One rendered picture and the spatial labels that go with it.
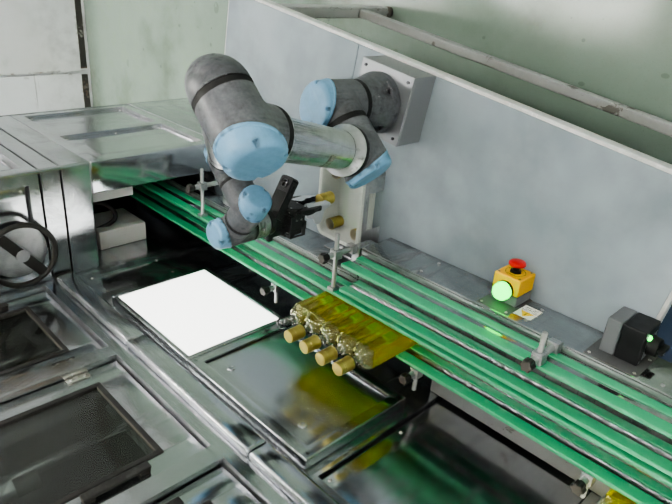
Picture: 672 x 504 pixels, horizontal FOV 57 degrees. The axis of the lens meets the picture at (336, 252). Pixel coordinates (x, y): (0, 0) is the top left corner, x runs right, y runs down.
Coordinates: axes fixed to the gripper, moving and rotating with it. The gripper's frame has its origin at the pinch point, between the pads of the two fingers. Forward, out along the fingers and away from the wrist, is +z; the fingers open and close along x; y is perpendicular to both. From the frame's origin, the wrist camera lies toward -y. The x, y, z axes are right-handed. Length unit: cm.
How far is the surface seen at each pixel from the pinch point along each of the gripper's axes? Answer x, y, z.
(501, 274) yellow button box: 52, 3, 9
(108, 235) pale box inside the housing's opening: -84, 38, -23
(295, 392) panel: 23, 39, -26
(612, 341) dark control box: 80, 6, 8
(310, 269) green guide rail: -1.9, 22.5, -0.2
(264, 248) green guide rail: -20.4, 22.7, -2.6
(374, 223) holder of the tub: 7.7, 7.8, 14.5
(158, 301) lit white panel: -36, 40, -30
